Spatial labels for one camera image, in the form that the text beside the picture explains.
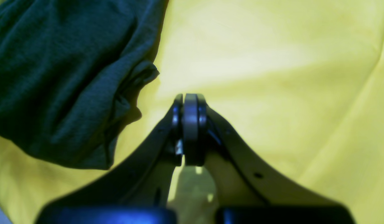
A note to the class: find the yellow table cloth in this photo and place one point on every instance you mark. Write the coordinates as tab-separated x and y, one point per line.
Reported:
301	81

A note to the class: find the dark grey long-sleeve T-shirt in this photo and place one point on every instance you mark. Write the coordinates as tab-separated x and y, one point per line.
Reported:
68	69

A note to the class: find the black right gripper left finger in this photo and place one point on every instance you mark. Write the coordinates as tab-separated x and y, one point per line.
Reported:
134	192

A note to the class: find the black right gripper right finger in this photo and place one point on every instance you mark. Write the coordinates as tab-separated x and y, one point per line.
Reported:
250	191

